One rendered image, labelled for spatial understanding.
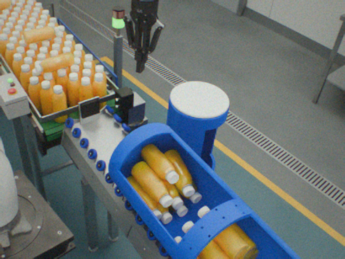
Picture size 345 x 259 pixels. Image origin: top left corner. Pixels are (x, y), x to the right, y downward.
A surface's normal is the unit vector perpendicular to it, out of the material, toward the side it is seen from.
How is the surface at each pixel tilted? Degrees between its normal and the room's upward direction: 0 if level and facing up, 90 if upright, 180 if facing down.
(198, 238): 45
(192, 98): 0
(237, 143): 0
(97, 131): 0
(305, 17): 90
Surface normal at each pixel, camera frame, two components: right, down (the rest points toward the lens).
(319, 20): -0.74, 0.39
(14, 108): 0.58, 0.58
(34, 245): 0.11, -0.80
